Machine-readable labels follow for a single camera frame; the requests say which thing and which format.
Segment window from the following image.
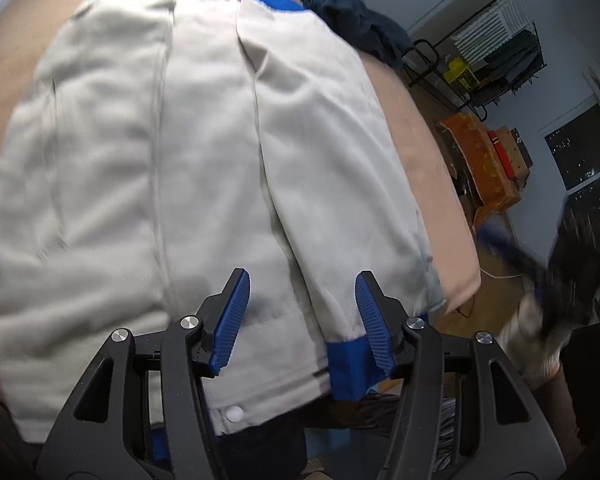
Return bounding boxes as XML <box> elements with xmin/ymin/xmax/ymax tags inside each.
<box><xmin>545</xmin><ymin>102</ymin><xmax>600</xmax><ymax>321</ymax></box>

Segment orange cushioned chair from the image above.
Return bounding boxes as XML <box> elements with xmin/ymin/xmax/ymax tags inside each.
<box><xmin>440</xmin><ymin>114</ymin><xmax>523</xmax><ymax>226</ymax></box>

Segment person's right hand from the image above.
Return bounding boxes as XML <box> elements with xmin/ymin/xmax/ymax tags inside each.
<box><xmin>500</xmin><ymin>294</ymin><xmax>566</xmax><ymax>391</ymax></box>

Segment person's right forearm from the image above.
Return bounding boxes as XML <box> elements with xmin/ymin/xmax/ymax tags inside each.
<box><xmin>530</xmin><ymin>370</ymin><xmax>583</xmax><ymax>461</ymax></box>

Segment dark hanging garments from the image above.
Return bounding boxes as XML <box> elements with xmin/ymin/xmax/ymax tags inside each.
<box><xmin>482</xmin><ymin>30</ymin><xmax>548</xmax><ymax>106</ymax></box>

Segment yellow box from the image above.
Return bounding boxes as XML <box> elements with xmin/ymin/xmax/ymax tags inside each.
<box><xmin>442</xmin><ymin>55</ymin><xmax>481</xmax><ymax>91</ymax></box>

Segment white and blue jacket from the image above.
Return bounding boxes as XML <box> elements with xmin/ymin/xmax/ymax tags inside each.
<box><xmin>0</xmin><ymin>0</ymin><xmax>448</xmax><ymax>443</ymax></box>

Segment striped hanging garment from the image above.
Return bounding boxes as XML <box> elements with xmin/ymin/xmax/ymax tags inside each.
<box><xmin>452</xmin><ymin>0</ymin><xmax>526</xmax><ymax>61</ymax></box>

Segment black clothes rack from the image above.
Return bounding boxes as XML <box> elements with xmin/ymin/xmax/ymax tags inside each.
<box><xmin>412</xmin><ymin>0</ymin><xmax>548</xmax><ymax>121</ymax></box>

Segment low black metal rack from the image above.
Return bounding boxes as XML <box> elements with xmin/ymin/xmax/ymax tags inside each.
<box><xmin>402</xmin><ymin>40</ymin><xmax>486</xmax><ymax>121</ymax></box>

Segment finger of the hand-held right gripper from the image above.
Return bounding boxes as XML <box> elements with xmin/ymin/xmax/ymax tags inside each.
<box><xmin>475</xmin><ymin>220</ymin><xmax>548</xmax><ymax>281</ymax></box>

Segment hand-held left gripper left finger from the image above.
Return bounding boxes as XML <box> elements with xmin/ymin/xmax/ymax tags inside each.
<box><xmin>37</xmin><ymin>268</ymin><xmax>252</xmax><ymax>480</ymax></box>

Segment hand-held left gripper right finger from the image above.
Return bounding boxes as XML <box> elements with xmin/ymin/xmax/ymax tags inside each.
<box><xmin>355</xmin><ymin>271</ymin><xmax>568</xmax><ymax>480</ymax></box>

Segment white cable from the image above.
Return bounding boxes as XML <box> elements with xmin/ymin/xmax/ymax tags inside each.
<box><xmin>477</xmin><ymin>267</ymin><xmax>526</xmax><ymax>281</ymax></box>

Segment dark blue clothes pile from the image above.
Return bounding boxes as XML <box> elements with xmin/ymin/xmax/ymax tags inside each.
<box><xmin>297</xmin><ymin>0</ymin><xmax>415</xmax><ymax>68</ymax></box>

